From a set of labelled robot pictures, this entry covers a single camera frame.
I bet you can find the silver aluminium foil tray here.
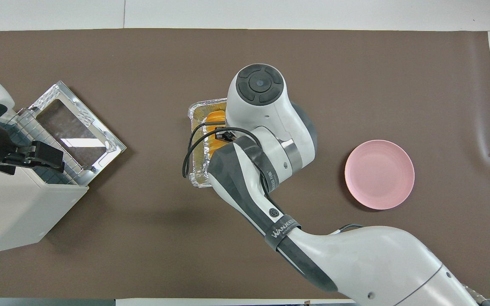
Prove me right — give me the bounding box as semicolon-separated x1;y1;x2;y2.
188;98;228;189

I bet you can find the yellow twisted bread loaf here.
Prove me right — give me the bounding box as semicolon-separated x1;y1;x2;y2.
206;110;228;160

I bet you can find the cream toaster oven body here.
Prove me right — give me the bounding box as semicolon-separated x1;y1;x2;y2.
0;108;89;255

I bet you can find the glass oven door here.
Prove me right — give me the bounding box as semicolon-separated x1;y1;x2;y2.
28;80;127;187

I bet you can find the brown table mat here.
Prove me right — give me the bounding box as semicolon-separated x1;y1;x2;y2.
0;28;490;299

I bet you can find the pink round plate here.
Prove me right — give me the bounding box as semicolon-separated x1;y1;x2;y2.
344;139;416;210

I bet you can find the metal oven wire rack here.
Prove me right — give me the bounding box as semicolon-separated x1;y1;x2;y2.
5;108;88;185

